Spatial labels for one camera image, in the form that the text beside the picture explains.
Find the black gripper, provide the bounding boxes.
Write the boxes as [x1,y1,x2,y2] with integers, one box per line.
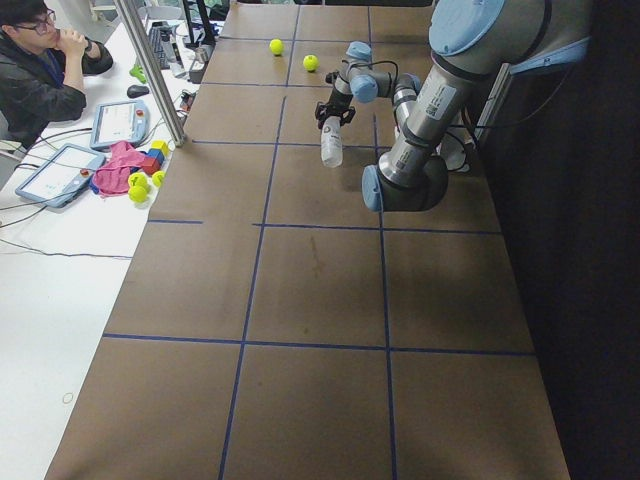
[314,92,356,126]

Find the white tennis ball can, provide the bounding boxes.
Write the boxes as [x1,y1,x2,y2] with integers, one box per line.
[321,116,343,168]

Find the yellow tennis ball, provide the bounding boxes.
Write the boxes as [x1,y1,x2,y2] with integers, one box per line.
[269,38,284,56]
[303,54,319,72]

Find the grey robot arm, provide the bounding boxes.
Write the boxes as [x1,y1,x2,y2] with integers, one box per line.
[315,1,593,212]

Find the spare tennis ball right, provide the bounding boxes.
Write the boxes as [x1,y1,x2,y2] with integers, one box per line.
[151,170,165,188]

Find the spare tennis ball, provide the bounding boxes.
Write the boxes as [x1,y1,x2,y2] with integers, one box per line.
[151,170,165,188]
[128,185,149,203]
[128,171,148,190]

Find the spare tennis ball upper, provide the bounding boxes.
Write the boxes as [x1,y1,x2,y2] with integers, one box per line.
[128,171,148,190]

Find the spare tennis ball lower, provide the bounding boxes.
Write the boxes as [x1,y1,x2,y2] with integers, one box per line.
[128,185,149,203]

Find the yellow cube block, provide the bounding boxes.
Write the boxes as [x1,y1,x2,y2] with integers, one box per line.
[148,140,170,158]

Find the blue cube block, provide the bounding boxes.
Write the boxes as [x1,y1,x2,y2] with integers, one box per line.
[147,148,165,165]

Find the black keyboard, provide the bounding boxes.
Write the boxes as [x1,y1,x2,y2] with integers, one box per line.
[147,26,169,70]

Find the red cube block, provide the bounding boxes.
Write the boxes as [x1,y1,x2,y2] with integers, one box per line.
[140,155,164,176]

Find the green plastic tool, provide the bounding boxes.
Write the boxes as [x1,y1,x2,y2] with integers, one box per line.
[129,64,147,85]

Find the black computer mouse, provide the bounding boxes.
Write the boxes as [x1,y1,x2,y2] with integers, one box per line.
[126,85,150,99]

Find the upper teach pendant tablet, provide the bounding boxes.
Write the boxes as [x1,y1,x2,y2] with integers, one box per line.
[90,99,150,151]

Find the teach pendant tablet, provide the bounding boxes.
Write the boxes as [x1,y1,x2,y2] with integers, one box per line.
[90,99,150,151]
[15,143,106,208]

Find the pink cloth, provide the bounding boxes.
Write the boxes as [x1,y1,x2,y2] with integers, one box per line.
[92,141,147,197]

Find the lower teach pendant tablet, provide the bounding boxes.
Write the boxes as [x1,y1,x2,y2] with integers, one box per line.
[15,143,106,208]

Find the seated person in black jacket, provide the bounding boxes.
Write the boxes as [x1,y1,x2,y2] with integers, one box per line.
[1,1,113,149]

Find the white camera post with base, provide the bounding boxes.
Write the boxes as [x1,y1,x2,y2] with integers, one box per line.
[431,113,470,172]

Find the aluminium frame post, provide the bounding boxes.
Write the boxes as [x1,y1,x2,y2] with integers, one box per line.
[114,0,186,147]

